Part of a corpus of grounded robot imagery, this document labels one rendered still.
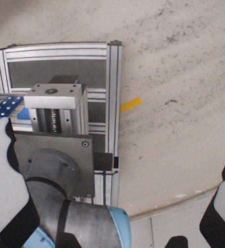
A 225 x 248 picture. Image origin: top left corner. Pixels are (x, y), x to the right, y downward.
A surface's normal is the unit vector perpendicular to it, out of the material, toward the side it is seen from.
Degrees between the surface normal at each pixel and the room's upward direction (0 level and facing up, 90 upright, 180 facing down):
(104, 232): 65
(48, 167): 73
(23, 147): 0
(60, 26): 0
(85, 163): 0
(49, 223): 58
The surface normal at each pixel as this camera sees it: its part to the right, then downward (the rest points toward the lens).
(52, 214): 0.14, -0.71
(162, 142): -0.04, 0.51
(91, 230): 0.07, -0.54
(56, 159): 0.41, -0.57
